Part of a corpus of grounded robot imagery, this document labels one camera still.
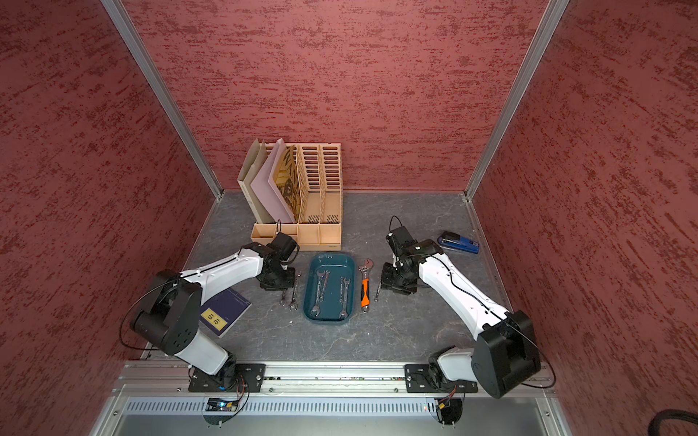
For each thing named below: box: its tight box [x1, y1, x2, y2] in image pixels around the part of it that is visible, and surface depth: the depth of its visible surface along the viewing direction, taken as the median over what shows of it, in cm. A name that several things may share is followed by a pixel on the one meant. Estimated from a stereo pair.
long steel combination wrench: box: [309, 269, 330, 318], surface depth 92 cm
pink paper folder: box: [250, 138, 297, 225], surface depth 92 cm
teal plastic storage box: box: [302, 252, 358, 326], surface depth 92 cm
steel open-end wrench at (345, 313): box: [339, 277, 351, 319], surface depth 91 cm
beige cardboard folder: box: [237, 138, 277, 225], surface depth 89 cm
